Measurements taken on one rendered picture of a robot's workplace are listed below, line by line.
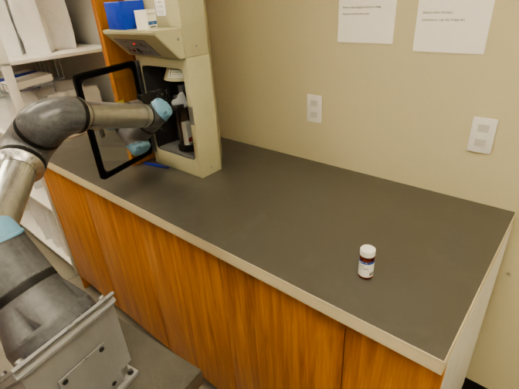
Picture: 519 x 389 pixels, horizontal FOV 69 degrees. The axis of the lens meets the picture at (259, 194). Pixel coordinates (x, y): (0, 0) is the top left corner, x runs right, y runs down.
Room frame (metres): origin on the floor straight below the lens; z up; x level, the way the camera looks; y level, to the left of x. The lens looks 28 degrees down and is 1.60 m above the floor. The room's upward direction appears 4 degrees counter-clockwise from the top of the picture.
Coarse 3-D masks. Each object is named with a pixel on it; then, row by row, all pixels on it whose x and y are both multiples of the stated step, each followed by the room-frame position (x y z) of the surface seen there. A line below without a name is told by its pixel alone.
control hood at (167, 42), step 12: (108, 36) 1.54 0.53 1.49; (120, 36) 1.48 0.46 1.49; (132, 36) 1.42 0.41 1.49; (144, 36) 1.37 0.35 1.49; (156, 36) 1.33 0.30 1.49; (168, 36) 1.36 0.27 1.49; (180, 36) 1.40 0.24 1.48; (156, 48) 1.41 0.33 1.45; (168, 48) 1.36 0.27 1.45; (180, 48) 1.39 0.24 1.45
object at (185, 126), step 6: (186, 108) 1.51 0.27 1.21; (180, 114) 1.51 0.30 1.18; (186, 114) 1.51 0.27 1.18; (180, 120) 1.51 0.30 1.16; (186, 120) 1.51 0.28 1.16; (180, 126) 1.51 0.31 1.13; (186, 126) 1.51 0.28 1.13; (180, 132) 1.51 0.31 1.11; (186, 132) 1.51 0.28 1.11; (180, 138) 1.52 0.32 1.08; (186, 138) 1.51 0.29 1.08; (186, 144) 1.51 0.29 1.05
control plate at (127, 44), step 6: (120, 42) 1.53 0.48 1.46; (126, 42) 1.50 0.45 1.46; (132, 42) 1.47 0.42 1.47; (138, 42) 1.44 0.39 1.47; (144, 42) 1.41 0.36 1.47; (126, 48) 1.55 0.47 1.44; (132, 48) 1.52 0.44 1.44; (138, 48) 1.49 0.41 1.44; (144, 48) 1.46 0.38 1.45; (150, 48) 1.43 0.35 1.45; (144, 54) 1.51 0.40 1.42; (150, 54) 1.48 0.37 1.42; (156, 54) 1.45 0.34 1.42
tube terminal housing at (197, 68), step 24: (144, 0) 1.53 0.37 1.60; (168, 0) 1.44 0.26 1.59; (192, 0) 1.45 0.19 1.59; (168, 24) 1.45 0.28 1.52; (192, 24) 1.44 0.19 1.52; (192, 48) 1.43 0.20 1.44; (192, 72) 1.42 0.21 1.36; (192, 96) 1.41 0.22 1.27; (216, 120) 1.50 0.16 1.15; (216, 144) 1.48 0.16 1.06; (192, 168) 1.44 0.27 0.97; (216, 168) 1.47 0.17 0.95
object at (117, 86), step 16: (96, 80) 1.41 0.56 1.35; (112, 80) 1.48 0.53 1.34; (128, 80) 1.55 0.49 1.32; (96, 96) 1.39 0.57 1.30; (112, 96) 1.46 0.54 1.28; (128, 96) 1.53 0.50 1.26; (112, 144) 1.41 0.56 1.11; (96, 160) 1.33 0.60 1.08; (112, 160) 1.39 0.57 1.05; (128, 160) 1.47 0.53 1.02
